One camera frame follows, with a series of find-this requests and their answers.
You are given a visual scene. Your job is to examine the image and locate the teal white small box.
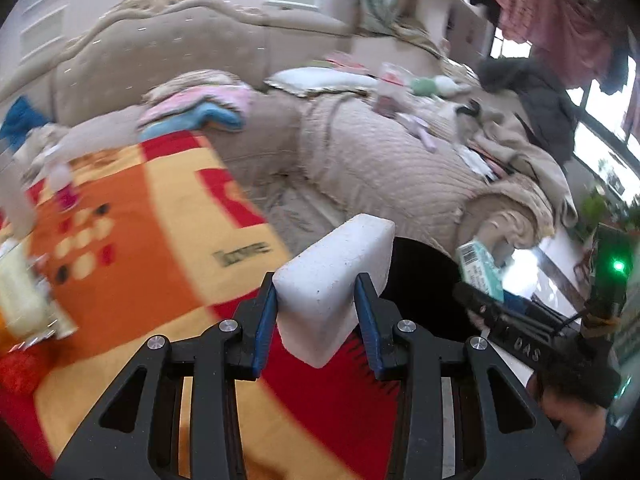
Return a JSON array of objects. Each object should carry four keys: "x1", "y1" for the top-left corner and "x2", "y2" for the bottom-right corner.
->
[{"x1": 456, "y1": 239, "x2": 507, "y2": 303}]

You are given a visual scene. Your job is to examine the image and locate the beige quilted sofa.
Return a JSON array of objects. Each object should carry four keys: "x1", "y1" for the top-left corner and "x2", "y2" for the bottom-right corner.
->
[{"x1": 0, "y1": 0, "x2": 581, "y2": 271}]

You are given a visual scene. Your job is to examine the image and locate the black trash bin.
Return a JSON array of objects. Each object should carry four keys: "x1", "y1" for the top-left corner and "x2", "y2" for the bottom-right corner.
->
[{"x1": 380, "y1": 237, "x2": 496, "y2": 341}]

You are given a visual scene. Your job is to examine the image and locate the beige draped blanket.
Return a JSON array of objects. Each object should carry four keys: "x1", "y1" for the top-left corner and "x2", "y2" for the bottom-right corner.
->
[{"x1": 450, "y1": 105, "x2": 578, "y2": 241}]

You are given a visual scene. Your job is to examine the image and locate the white pillow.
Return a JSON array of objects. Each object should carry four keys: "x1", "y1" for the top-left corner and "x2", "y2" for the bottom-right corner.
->
[{"x1": 265, "y1": 66, "x2": 386, "y2": 98}]

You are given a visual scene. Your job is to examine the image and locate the white foam block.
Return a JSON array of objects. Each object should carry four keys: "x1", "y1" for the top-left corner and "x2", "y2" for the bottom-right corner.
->
[{"x1": 272, "y1": 213, "x2": 396, "y2": 368}]

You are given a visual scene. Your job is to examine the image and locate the beige crumpled cloth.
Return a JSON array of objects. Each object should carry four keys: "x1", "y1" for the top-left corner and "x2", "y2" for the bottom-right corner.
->
[{"x1": 27, "y1": 124, "x2": 73, "y2": 163}]

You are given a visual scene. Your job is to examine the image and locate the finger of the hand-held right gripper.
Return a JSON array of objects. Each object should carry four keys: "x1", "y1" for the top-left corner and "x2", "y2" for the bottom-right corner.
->
[{"x1": 452, "y1": 282, "x2": 576, "y2": 366}]

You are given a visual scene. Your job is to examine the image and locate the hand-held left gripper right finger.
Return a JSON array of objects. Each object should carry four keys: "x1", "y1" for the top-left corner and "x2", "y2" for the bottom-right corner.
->
[{"x1": 355, "y1": 272, "x2": 581, "y2": 480}]

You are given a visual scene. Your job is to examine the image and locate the window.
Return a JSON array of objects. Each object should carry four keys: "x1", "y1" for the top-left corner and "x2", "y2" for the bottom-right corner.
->
[{"x1": 490, "y1": 25, "x2": 640, "y2": 201}]

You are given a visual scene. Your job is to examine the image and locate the blue cloth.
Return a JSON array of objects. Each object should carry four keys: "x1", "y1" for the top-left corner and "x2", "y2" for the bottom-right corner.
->
[{"x1": 0, "y1": 96, "x2": 53, "y2": 153}]

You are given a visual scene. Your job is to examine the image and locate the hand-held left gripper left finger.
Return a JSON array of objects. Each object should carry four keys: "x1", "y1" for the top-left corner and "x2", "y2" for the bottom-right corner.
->
[{"x1": 52, "y1": 272, "x2": 278, "y2": 480}]

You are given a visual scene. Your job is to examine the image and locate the person's right hand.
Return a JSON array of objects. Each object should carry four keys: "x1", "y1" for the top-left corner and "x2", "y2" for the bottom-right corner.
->
[{"x1": 542, "y1": 395, "x2": 608, "y2": 463}]

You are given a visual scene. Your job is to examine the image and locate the beige thermos flask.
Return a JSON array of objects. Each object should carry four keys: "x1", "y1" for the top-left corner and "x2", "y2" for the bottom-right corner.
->
[{"x1": 0, "y1": 150, "x2": 38, "y2": 238}]

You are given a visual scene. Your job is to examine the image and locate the green white soft toy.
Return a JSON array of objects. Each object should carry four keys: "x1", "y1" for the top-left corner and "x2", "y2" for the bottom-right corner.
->
[{"x1": 410, "y1": 75, "x2": 471, "y2": 98}]

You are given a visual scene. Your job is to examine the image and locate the orange red printed blanket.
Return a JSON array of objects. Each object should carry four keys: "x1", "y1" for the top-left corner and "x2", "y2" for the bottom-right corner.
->
[{"x1": 0, "y1": 130, "x2": 531, "y2": 480}]

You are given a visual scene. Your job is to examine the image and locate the green potted plant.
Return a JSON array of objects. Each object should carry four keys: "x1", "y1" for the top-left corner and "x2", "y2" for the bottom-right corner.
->
[{"x1": 575, "y1": 187, "x2": 608, "y2": 233}]

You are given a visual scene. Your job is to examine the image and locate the dark jacket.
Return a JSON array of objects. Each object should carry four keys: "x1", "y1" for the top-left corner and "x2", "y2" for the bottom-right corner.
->
[{"x1": 477, "y1": 57, "x2": 581, "y2": 166}]

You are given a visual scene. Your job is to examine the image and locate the folded pink blue clothes stack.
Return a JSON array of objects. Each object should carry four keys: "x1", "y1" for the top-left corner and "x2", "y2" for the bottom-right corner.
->
[{"x1": 137, "y1": 71, "x2": 256, "y2": 143}]

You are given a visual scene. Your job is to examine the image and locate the pink hanging clothes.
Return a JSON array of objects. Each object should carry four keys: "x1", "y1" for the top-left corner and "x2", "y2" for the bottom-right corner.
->
[{"x1": 487, "y1": 0, "x2": 616, "y2": 86}]

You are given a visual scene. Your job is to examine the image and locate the white bottle pink label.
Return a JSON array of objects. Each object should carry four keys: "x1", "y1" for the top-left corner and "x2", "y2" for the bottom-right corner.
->
[{"x1": 47, "y1": 160, "x2": 81, "y2": 211}]

